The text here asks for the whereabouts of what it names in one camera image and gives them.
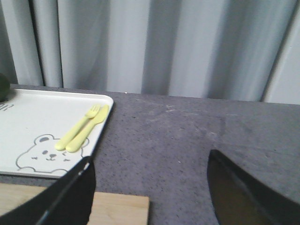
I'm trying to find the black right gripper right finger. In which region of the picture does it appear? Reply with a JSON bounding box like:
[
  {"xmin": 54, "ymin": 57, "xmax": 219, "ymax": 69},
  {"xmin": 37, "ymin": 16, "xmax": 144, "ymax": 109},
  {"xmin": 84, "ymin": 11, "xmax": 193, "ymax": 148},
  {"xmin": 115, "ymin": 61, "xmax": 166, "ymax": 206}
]
[{"xmin": 207, "ymin": 150, "xmax": 300, "ymax": 225}]

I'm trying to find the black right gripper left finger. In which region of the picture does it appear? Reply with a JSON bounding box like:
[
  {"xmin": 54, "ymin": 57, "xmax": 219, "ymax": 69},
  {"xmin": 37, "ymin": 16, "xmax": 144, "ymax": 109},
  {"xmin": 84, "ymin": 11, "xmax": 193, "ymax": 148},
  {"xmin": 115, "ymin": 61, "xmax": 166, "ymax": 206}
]
[{"xmin": 0, "ymin": 157, "xmax": 96, "ymax": 225}]

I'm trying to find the white bear tray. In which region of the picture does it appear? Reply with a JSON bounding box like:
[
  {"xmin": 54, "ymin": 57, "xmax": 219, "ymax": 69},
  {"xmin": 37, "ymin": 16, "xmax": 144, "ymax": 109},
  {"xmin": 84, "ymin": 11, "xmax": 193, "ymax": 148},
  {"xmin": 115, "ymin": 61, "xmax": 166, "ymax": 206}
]
[{"xmin": 0, "ymin": 89, "xmax": 113, "ymax": 178}]

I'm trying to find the wooden cutting board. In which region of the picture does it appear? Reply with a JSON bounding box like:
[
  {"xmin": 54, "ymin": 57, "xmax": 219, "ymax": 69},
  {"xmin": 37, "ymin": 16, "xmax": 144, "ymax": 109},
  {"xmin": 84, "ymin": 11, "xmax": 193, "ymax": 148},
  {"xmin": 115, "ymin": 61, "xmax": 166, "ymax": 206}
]
[{"xmin": 0, "ymin": 183, "xmax": 150, "ymax": 225}]

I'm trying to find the yellow plastic knife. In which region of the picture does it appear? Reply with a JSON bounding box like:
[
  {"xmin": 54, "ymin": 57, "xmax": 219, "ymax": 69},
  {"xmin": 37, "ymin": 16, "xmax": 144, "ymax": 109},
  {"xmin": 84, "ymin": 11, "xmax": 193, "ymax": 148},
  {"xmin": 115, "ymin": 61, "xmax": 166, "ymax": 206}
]
[{"xmin": 66, "ymin": 105, "xmax": 110, "ymax": 153}]

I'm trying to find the yellow plastic fork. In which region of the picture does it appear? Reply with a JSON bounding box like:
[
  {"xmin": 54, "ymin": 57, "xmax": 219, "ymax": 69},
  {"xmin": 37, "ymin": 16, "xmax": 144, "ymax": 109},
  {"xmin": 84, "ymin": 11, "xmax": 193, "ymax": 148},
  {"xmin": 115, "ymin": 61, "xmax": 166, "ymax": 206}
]
[{"xmin": 54, "ymin": 105, "xmax": 100, "ymax": 151}]

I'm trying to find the green lime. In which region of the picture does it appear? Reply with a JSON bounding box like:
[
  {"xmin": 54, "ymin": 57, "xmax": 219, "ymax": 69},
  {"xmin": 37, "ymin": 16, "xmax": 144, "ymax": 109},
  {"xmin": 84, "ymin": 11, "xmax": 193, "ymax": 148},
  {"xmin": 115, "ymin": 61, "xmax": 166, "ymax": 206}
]
[{"xmin": 0, "ymin": 73, "xmax": 10, "ymax": 102}]

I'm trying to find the grey curtain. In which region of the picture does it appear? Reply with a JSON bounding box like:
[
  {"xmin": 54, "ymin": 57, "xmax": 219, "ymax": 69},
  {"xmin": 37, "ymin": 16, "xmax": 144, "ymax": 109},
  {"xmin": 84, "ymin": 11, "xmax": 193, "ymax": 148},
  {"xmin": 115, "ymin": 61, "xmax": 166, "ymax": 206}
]
[{"xmin": 0, "ymin": 0, "xmax": 300, "ymax": 104}]

